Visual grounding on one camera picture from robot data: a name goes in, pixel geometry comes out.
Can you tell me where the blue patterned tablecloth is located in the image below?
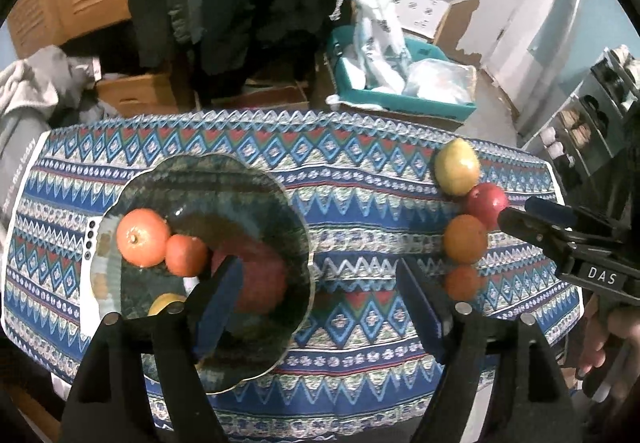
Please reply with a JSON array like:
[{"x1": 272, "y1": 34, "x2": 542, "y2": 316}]
[{"x1": 0, "y1": 109, "x2": 586, "y2": 434}]

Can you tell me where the small tangerine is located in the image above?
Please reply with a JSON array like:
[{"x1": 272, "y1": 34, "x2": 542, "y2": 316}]
[
  {"x1": 165, "y1": 234, "x2": 209, "y2": 277},
  {"x1": 444, "y1": 264, "x2": 483, "y2": 302}
]

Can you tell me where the flat brown cardboard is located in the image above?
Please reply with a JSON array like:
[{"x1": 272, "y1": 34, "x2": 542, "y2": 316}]
[{"x1": 200, "y1": 80, "x2": 311, "y2": 111}]

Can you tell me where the person's right hand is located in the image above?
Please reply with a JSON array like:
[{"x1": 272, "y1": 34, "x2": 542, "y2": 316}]
[{"x1": 575, "y1": 308, "x2": 627, "y2": 380}]

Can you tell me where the white rice bag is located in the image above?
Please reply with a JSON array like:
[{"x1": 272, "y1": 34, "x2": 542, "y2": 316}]
[{"x1": 326, "y1": 0, "x2": 413, "y2": 94}]

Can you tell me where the yellow-green lemon on table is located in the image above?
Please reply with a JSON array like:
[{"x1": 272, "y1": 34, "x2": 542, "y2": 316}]
[{"x1": 433, "y1": 137, "x2": 481, "y2": 196}]

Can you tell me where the yellow lemon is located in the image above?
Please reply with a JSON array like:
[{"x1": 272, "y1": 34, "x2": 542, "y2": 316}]
[{"x1": 147, "y1": 293, "x2": 188, "y2": 318}]

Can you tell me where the dark glass bowl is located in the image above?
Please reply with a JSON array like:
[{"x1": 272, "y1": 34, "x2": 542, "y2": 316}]
[{"x1": 90, "y1": 153, "x2": 315, "y2": 396}]

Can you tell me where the red apple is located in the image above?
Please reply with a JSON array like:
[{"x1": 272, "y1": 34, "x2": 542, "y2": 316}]
[
  {"x1": 210, "y1": 240, "x2": 288, "y2": 314},
  {"x1": 466, "y1": 183, "x2": 510, "y2": 231}
]

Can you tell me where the pile of grey clothes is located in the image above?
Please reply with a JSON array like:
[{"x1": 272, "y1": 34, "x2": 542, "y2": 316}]
[{"x1": 0, "y1": 45, "x2": 118, "y2": 234}]

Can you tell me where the white plastic basket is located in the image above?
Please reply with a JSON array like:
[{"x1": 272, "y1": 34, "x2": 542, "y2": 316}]
[{"x1": 395, "y1": 0, "x2": 453, "y2": 38}]

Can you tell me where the shoe rack with shoes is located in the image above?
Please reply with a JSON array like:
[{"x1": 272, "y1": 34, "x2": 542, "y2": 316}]
[{"x1": 540, "y1": 45, "x2": 640, "y2": 174}]

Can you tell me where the clear plastic bag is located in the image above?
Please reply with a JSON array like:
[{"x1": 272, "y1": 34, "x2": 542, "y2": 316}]
[{"x1": 402, "y1": 59, "x2": 476, "y2": 106}]

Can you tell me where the teal plastic crate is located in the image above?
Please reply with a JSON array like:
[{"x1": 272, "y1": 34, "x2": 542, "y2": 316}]
[{"x1": 327, "y1": 25, "x2": 478, "y2": 121}]

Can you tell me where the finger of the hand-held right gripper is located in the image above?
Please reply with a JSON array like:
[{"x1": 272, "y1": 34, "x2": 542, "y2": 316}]
[
  {"x1": 524, "y1": 196, "x2": 577, "y2": 228},
  {"x1": 497, "y1": 206, "x2": 576, "y2": 251}
]

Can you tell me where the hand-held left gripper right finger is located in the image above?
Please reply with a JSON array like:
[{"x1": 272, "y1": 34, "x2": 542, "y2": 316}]
[{"x1": 397, "y1": 259, "x2": 583, "y2": 443}]

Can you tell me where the large orange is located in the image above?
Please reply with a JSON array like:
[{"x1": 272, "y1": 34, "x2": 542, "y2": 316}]
[
  {"x1": 443, "y1": 214, "x2": 488, "y2": 264},
  {"x1": 116, "y1": 208, "x2": 171, "y2": 269}
]

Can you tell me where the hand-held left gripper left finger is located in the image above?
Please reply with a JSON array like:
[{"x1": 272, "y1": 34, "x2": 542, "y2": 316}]
[{"x1": 60, "y1": 255, "x2": 246, "y2": 443}]

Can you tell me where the grey shoe rack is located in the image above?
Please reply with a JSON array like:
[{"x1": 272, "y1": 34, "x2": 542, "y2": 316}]
[{"x1": 520, "y1": 45, "x2": 640, "y2": 188}]

